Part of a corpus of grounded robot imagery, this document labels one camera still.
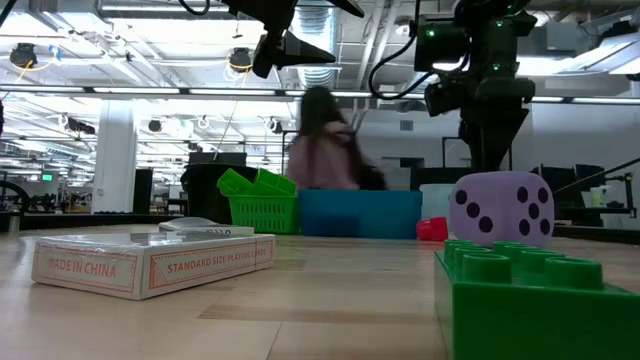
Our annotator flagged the long ceiling light rail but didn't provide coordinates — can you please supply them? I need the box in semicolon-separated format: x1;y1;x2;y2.
0;85;640;105

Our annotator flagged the silver ribbed ceiling duct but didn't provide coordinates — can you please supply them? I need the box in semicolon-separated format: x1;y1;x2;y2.
287;4;346;91

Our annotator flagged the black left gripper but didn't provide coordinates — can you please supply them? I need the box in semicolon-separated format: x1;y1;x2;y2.
222;0;366;80

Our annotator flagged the black background desk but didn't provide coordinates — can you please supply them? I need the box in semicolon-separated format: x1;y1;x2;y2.
553;206;639;220

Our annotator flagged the white pillar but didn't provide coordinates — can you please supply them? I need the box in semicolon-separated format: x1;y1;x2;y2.
91;102;139;215

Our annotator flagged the black ceiling-hung device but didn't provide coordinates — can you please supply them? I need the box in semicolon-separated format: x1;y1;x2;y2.
228;47;254;75
9;42;39;69

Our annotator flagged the long green toy brick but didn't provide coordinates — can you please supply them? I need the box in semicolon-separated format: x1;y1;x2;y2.
216;168;257;197

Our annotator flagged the thin black slanted bar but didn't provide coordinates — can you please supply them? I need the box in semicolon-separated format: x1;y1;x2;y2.
552;157;640;196

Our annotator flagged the black tall cabinet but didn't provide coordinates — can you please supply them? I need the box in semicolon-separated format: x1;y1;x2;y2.
133;168;154;215

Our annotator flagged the blue plastic bin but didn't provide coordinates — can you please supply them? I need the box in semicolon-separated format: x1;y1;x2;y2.
298;189;424;240

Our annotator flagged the green plastic basket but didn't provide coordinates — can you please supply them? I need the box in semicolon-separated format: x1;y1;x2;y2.
228;193;301;236

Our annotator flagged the dark background monitor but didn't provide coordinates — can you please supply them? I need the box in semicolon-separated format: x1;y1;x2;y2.
188;152;248;166

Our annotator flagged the black gantry frame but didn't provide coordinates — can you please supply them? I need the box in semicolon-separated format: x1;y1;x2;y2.
281;129;301;187
441;135;469;171

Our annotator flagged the dark green toy brick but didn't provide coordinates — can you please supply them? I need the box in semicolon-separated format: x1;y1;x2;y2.
433;238;640;360

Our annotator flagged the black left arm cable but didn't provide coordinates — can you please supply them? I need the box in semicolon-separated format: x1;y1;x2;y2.
177;0;211;17

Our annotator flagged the person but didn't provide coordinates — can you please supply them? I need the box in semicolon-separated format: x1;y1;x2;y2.
285;85;390;192

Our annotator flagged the red white playing card box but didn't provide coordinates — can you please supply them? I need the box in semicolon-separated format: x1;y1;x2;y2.
31;232;276;301

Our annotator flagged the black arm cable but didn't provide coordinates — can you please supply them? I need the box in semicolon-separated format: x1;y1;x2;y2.
368;0;436;101
177;0;211;17

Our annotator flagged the clear plastic bin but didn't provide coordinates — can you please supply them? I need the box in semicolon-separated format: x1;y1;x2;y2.
418;183;457;221

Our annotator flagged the small red toy brick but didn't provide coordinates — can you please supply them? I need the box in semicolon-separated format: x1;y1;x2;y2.
416;215;450;242

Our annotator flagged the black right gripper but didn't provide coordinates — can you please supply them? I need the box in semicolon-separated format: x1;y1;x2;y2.
424;74;536;174

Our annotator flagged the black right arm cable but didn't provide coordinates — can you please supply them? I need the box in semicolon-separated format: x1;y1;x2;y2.
368;0;436;101

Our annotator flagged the grey acoustic panel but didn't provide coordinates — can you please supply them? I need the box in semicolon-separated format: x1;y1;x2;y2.
383;164;412;192

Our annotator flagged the purple foam die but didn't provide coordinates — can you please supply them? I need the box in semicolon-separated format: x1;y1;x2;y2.
448;171;555;249

